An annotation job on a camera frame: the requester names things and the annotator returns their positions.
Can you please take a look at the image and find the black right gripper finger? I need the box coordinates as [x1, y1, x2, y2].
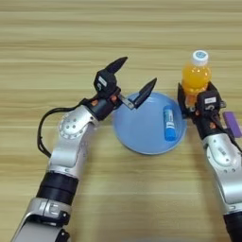
[177, 81, 188, 115]
[206, 80, 222, 95]

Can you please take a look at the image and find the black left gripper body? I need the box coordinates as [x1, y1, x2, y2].
[82, 88, 137, 123]

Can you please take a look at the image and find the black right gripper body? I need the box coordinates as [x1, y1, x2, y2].
[177, 99, 229, 140]

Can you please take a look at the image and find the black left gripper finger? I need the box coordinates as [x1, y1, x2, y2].
[105, 56, 129, 76]
[132, 77, 158, 111]

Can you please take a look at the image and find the orange juice bottle white cap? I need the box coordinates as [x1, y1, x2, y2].
[181, 49, 213, 108]

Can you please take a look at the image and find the purple rectangular block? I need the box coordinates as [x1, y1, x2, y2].
[222, 111, 242, 139]

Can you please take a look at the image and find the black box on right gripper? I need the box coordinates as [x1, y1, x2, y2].
[196, 90, 224, 113]

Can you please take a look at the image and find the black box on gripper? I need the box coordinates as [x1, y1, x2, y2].
[196, 90, 224, 113]
[93, 69, 120, 99]

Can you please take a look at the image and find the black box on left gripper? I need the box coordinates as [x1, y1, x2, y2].
[93, 69, 120, 99]

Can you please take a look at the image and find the blue glue stick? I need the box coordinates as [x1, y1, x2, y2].
[163, 105, 177, 142]

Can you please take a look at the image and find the light blue round plate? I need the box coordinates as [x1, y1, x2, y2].
[112, 91, 188, 156]

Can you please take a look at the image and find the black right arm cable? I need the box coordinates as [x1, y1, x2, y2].
[213, 112, 242, 149]

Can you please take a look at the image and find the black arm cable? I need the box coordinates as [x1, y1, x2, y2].
[213, 112, 242, 149]
[36, 105, 85, 159]

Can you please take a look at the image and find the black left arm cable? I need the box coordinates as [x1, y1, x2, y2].
[36, 105, 85, 159]

